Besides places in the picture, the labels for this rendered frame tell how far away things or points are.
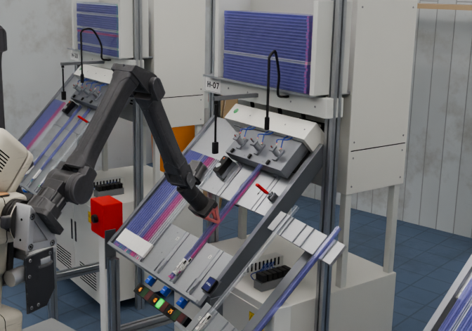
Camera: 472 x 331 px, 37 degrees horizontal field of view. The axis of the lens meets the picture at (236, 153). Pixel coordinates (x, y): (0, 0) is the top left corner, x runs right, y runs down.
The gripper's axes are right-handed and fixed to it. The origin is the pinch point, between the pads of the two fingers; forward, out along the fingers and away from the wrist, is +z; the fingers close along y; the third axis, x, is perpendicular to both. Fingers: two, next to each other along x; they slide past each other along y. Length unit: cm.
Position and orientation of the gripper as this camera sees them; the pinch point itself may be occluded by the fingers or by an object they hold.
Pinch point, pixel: (215, 220)
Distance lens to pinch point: 241.5
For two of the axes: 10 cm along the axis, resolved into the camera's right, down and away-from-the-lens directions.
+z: 5.4, 6.4, 5.5
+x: -6.1, 7.4, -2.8
